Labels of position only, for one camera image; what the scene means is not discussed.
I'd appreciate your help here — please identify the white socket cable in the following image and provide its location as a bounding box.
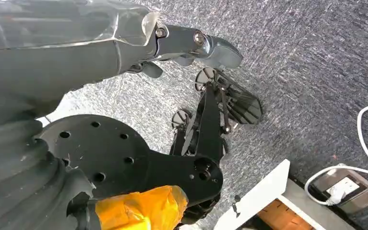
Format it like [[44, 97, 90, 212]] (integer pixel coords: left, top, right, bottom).
[[304, 101, 368, 207]]

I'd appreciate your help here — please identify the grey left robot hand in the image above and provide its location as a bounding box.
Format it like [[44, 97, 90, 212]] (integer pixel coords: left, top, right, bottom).
[[0, 0, 244, 230]]

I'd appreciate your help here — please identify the white plug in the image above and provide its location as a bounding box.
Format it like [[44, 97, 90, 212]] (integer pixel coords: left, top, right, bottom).
[[325, 186, 347, 207]]

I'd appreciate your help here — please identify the floor socket box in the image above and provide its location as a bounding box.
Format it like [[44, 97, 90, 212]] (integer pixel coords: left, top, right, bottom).
[[310, 163, 368, 214]]

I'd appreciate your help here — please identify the white desk panel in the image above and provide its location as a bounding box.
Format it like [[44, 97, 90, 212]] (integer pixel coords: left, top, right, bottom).
[[213, 159, 356, 230]]

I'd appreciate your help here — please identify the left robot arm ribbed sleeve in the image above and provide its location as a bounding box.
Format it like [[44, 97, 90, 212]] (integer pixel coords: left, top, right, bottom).
[[0, 119, 95, 230]]

